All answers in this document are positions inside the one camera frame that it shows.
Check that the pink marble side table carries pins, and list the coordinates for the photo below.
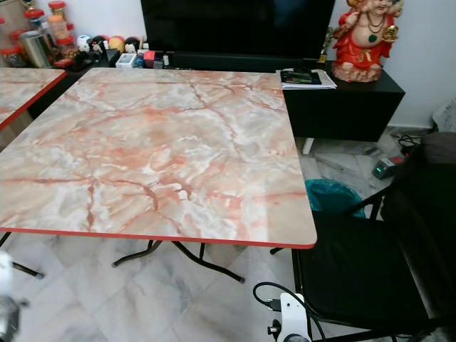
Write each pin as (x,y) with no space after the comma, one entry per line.
(25,89)

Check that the steel tumbler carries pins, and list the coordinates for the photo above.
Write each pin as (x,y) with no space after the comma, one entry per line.
(35,48)

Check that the small panda figurine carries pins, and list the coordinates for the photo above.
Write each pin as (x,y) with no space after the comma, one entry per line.
(83,43)

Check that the pink marble folding table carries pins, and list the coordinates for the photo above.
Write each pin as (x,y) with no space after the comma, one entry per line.
(157,157)

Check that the tall red-lid snack jar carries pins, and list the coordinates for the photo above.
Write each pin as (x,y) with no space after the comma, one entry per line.
(57,20)

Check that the black flat television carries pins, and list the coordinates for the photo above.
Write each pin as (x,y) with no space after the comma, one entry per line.
(239,27)

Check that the stack of papers and book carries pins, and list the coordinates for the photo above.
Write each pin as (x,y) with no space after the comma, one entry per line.
(303,77)

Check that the teal waste bin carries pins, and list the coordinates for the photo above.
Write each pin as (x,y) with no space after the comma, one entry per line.
(331,196)

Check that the gold trophy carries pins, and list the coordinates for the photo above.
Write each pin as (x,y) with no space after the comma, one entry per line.
(324,48)

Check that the black low tv cabinet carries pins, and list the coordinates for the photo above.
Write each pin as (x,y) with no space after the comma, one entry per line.
(342,110)

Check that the red laughing buddha statue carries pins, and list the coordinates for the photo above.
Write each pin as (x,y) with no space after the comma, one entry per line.
(363,50)

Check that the black fabric chair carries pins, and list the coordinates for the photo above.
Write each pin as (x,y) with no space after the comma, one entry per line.
(370,278)

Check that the grey floor power strip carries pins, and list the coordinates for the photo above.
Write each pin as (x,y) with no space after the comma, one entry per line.
(388,167)

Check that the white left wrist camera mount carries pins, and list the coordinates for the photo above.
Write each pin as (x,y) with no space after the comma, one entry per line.
(6,274)

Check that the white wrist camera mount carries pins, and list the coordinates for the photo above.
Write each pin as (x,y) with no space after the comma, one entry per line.
(6,274)
(293,313)

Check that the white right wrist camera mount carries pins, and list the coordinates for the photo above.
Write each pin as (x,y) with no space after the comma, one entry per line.
(293,313)

